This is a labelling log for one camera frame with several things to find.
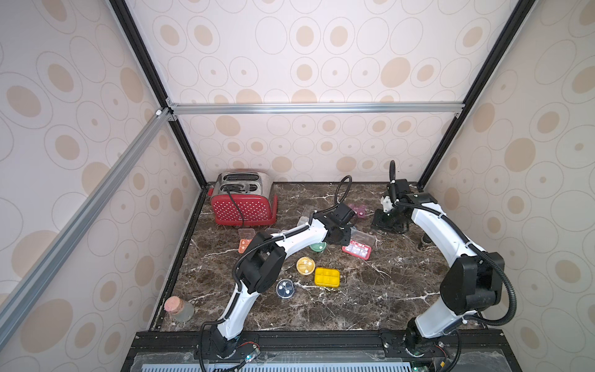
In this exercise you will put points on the rear aluminium frame rail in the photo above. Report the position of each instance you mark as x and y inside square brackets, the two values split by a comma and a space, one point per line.
[178, 109]

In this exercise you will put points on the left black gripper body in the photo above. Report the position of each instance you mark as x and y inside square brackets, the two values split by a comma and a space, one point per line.
[342, 236]

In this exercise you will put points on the red rectangular pillbox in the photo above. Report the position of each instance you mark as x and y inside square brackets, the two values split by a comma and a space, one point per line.
[360, 245]

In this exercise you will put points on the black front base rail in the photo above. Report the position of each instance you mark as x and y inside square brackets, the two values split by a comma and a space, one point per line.
[382, 350]

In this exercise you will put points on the magenta pillbox rear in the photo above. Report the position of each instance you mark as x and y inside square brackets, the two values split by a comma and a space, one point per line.
[360, 210]

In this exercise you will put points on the left aluminium frame rail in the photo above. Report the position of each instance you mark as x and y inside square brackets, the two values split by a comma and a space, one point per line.
[29, 290]

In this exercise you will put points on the dark blue round pillbox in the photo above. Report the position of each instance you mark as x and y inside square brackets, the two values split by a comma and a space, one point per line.
[285, 289]

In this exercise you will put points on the yellow lidded rectangular pillbox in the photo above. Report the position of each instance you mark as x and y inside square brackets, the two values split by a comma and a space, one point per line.
[327, 278]

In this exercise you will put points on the small dark brown bottle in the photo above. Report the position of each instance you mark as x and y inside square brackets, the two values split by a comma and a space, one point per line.
[425, 242]

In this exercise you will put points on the orange square pillbox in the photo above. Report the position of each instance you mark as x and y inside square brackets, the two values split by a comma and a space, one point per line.
[246, 237]

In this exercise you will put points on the white pillbox rear clear lid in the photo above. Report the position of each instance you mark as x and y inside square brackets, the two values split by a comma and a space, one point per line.
[307, 215]

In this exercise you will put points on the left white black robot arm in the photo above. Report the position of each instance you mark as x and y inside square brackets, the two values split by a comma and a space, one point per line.
[259, 267]

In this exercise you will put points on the yellow round pillbox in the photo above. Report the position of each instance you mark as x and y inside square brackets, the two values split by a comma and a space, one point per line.
[305, 266]

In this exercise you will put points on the pink capped clear bottle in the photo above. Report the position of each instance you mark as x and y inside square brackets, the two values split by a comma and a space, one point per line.
[179, 309]

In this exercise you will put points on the red and silver toaster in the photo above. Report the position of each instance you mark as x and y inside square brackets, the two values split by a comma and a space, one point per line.
[244, 198]

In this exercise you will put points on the aluminium frame rail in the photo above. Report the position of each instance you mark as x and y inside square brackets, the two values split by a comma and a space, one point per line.
[178, 109]
[29, 290]

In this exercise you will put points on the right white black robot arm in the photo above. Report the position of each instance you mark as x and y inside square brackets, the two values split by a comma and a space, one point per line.
[475, 287]

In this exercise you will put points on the green round pillbox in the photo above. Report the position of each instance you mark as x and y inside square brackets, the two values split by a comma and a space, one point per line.
[318, 247]

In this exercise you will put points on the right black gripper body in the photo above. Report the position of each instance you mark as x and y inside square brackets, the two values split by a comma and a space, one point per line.
[388, 223]

